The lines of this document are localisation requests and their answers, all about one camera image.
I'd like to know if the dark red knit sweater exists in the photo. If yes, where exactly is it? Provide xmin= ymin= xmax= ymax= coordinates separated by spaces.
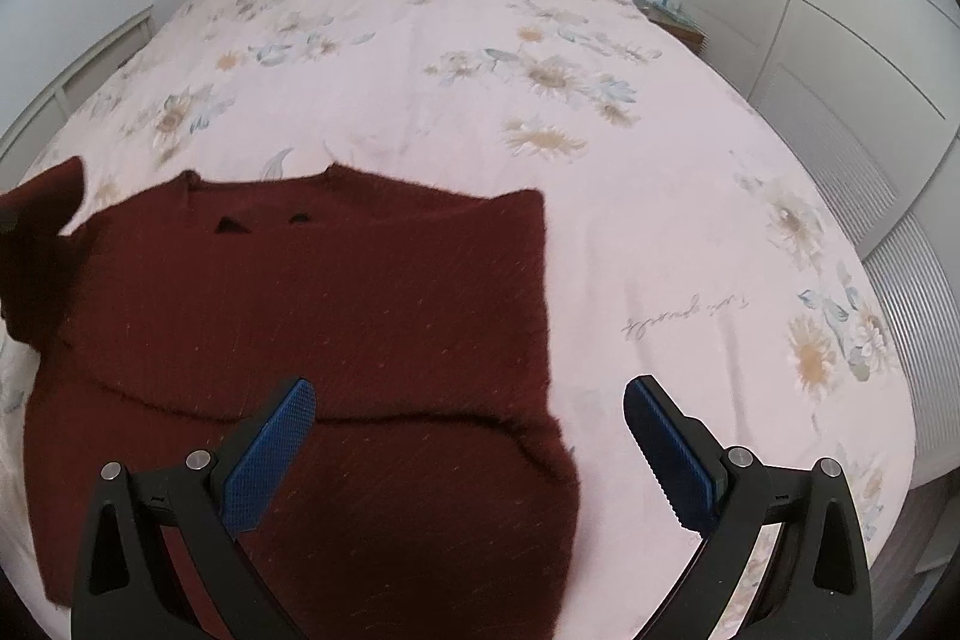
xmin=2 ymin=159 xmax=579 ymax=638

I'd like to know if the pink floral bed cover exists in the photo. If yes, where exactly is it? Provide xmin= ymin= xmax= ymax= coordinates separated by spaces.
xmin=2 ymin=0 xmax=914 ymax=638

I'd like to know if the white radiator cover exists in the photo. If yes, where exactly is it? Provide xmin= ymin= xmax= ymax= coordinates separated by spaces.
xmin=2 ymin=7 xmax=155 ymax=190

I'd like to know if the wooden right nightstand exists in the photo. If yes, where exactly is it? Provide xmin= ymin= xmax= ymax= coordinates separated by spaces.
xmin=633 ymin=0 xmax=704 ymax=55

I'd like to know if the white wardrobe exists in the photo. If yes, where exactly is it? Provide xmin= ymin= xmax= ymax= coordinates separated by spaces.
xmin=670 ymin=0 xmax=960 ymax=259

